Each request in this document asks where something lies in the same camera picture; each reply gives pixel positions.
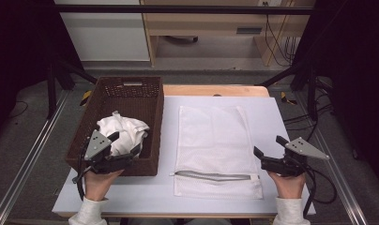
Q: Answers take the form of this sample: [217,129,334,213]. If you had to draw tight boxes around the wooden table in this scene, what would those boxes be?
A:
[57,83,308,219]

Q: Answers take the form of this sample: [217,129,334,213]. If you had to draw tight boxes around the black horizontal frame bar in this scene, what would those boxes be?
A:
[53,4,315,16]

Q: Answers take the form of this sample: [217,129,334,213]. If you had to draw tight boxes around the white table cover sheet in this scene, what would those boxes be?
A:
[52,95,317,218]

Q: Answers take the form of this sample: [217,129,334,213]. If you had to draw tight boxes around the white garment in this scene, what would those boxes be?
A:
[96,111,151,158]

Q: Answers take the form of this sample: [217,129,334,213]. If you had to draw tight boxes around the person's right hand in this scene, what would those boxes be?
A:
[267,171,307,200]

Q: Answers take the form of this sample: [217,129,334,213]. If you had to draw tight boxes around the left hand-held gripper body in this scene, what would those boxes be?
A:
[83,129,135,175]

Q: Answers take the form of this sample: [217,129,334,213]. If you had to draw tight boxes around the brown woven basket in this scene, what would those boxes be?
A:
[65,76,165,177]

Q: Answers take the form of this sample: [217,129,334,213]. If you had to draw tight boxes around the yellow black tape piece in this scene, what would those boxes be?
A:
[79,89,94,108]
[280,91,298,106]

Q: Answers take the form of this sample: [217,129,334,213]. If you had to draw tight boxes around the person's left hand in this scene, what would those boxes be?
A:
[83,168,125,203]

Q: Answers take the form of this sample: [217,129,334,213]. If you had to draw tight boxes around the white mesh laundry bag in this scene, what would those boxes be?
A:
[169,105,265,201]

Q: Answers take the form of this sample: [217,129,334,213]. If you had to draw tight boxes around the white cabinet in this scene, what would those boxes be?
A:
[53,0,151,62]

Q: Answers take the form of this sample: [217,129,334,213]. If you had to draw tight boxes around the thin black floor cable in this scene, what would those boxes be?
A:
[8,100,29,119]

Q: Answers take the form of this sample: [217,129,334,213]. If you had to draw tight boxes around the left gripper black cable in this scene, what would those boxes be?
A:
[71,149,93,202]

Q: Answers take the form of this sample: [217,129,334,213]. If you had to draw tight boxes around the black cables by frame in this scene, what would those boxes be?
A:
[282,77,335,143]

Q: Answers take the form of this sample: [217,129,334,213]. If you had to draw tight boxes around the black looped floor cable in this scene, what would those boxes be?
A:
[308,168,338,204]

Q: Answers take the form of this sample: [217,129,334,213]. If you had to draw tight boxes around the dark object under desk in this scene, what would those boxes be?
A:
[163,35,200,44]

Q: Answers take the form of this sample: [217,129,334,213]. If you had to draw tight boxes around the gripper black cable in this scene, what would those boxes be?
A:
[302,162,317,218]
[71,149,93,202]

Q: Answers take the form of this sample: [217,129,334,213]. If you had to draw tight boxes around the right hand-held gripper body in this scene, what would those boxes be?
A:
[261,136,330,178]

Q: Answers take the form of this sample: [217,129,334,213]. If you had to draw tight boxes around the aluminium floor rail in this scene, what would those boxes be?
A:
[294,92,371,225]
[0,89,70,225]

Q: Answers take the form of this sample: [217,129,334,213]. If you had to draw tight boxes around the black frame leg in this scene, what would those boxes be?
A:
[46,58,99,120]
[258,60,321,122]

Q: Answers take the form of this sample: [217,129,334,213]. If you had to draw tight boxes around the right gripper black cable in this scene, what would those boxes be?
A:
[302,162,317,218]

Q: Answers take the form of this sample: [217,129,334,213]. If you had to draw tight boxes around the hanging desk cables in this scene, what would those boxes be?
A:
[263,1,302,68]

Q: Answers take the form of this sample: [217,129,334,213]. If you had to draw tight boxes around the black curtain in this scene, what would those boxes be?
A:
[298,0,379,191]
[0,0,83,140]

